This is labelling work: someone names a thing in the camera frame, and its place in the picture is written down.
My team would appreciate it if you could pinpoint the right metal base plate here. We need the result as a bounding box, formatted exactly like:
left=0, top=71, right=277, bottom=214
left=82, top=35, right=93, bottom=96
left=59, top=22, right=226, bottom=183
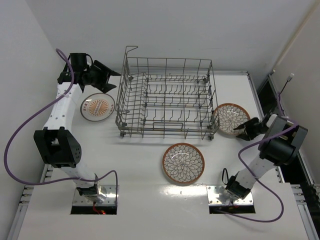
left=206, top=185, right=254, bottom=207

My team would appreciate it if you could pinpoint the orange sunburst glass plate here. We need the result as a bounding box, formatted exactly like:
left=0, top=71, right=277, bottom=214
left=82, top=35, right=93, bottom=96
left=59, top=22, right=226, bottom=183
left=80, top=93, right=116, bottom=122

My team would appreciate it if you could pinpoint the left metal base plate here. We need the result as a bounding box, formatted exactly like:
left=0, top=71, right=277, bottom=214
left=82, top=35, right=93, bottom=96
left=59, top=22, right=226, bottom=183
left=72, top=184, right=119, bottom=207

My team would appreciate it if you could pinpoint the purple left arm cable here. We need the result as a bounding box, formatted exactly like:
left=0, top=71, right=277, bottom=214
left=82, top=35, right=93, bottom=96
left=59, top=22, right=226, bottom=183
left=3, top=48, right=119, bottom=206

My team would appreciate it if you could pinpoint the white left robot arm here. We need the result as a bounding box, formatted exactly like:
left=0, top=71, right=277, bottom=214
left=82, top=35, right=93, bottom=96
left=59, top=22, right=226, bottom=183
left=33, top=59, right=119, bottom=203

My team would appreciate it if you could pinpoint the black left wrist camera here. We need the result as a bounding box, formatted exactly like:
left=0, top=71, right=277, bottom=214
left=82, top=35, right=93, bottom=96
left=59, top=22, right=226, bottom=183
left=69, top=52, right=93, bottom=72

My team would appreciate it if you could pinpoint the floral plate orange rim front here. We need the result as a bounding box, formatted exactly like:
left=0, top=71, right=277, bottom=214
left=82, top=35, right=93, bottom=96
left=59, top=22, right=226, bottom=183
left=161, top=142, right=205, bottom=185

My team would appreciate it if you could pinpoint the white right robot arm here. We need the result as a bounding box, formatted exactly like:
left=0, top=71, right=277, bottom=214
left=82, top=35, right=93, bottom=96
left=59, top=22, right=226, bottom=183
left=225, top=113, right=308, bottom=200

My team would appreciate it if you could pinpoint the black cable with grey plug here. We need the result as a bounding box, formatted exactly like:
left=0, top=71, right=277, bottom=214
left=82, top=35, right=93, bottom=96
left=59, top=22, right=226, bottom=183
left=279, top=72, right=295, bottom=95

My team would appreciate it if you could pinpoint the floral plate orange rim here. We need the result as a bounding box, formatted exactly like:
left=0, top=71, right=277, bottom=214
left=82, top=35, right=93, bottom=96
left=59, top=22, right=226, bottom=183
left=161, top=142, right=205, bottom=185
left=213, top=103, right=251, bottom=136

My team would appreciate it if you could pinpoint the grey wire dish rack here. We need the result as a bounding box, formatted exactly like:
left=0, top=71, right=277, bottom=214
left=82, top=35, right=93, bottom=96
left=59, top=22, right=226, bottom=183
left=115, top=45, right=220, bottom=140

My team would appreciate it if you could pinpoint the metal base plate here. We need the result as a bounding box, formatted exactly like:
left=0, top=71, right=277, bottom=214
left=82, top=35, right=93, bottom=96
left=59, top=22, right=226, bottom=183
left=206, top=185, right=254, bottom=207
left=72, top=184, right=119, bottom=207

